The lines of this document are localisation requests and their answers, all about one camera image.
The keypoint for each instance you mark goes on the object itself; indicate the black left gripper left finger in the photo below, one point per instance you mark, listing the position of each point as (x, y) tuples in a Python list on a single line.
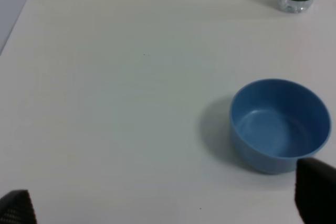
[(17, 208)]

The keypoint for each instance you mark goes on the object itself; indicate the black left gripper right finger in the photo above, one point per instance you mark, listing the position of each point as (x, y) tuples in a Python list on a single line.
[(315, 191)]

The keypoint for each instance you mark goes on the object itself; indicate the blue plastic bowl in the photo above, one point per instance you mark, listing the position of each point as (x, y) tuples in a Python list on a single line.
[(275, 122)]

